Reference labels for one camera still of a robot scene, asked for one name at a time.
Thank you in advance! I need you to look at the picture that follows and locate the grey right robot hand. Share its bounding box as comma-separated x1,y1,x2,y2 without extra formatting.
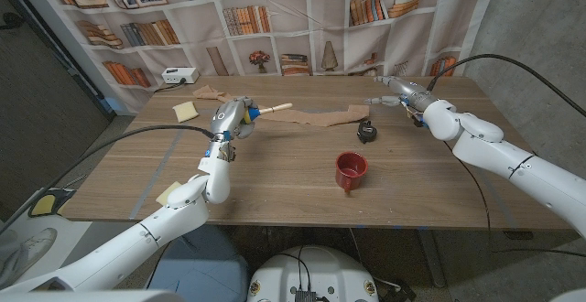
364,75,436,113

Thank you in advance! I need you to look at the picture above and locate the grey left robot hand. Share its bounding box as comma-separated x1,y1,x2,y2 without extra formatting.
209,95,261,142

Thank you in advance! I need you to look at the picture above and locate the colourful brush with wooden handle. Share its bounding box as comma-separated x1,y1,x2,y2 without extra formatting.
242,102,294,125

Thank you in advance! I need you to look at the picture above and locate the tan adhesive wrap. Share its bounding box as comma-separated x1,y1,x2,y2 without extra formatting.
191,84,371,128

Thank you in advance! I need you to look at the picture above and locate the red mug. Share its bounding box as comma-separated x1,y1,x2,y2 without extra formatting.
334,151,370,194

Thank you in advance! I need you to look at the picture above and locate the yellow sponge far left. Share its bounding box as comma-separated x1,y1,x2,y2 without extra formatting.
172,101,201,124

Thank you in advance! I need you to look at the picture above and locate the black tape measure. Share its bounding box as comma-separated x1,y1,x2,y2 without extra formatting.
356,119,379,146

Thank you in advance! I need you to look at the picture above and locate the white power box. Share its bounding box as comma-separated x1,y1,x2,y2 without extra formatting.
161,67,201,85

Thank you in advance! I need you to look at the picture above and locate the yellow sponge near edge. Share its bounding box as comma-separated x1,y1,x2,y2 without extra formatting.
155,181,184,207

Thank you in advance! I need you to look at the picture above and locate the printed bookshelf backdrop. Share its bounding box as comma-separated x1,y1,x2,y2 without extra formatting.
8,0,503,115

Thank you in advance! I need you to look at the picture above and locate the blue-grey bin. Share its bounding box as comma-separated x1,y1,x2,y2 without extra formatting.
144,225,251,302

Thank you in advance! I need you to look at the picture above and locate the grey table leg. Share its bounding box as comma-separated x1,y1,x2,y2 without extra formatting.
417,228,448,289

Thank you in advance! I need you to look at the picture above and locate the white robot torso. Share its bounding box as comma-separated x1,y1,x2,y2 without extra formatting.
246,245,380,302

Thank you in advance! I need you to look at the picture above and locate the yellow and black panel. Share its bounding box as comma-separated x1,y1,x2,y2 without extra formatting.
27,187,77,219

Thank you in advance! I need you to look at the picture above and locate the grey white sneaker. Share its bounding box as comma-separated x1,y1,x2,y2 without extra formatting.
0,227,59,289

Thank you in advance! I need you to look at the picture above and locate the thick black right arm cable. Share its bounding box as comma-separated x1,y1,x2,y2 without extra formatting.
426,53,586,118

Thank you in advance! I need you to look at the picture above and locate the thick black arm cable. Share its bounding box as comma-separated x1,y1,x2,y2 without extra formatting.
426,53,586,118
0,124,217,235

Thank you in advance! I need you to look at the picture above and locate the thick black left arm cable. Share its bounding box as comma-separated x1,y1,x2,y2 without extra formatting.
0,124,217,235

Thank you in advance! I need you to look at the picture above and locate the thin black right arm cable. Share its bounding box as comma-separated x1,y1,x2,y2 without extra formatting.
442,140,586,258

